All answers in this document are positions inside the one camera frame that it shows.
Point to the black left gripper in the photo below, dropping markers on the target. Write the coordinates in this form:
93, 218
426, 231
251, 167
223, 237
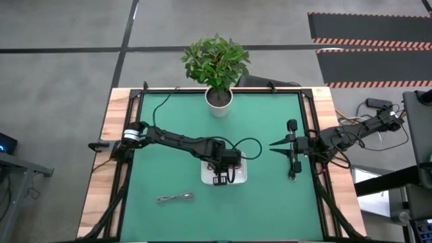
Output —
231, 158

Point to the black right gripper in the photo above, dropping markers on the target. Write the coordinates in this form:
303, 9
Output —
300, 145

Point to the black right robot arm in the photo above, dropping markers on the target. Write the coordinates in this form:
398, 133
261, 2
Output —
351, 135

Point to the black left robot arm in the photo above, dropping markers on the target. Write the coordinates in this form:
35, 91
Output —
175, 138

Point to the white square plate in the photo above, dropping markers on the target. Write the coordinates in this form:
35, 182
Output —
206, 177

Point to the green table mat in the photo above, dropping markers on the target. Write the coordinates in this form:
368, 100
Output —
202, 219

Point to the white plant pot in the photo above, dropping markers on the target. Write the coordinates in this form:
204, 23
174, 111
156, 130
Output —
219, 113

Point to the white sheet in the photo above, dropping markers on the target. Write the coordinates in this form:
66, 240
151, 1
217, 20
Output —
371, 202

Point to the black power adapter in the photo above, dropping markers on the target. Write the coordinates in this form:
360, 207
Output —
378, 102

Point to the green leafy plant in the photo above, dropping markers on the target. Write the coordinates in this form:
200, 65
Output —
216, 62

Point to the black metal beam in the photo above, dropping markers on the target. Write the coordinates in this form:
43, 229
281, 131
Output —
388, 180

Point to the black hazard-striped floor mat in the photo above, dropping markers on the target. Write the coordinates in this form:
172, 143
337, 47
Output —
371, 67
371, 27

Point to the grey equipment cart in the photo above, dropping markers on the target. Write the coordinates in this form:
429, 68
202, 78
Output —
418, 135

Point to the grey side table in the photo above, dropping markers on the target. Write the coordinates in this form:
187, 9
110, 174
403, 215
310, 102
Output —
20, 168

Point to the black box with blue light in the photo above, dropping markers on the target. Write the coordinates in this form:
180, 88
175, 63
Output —
6, 143

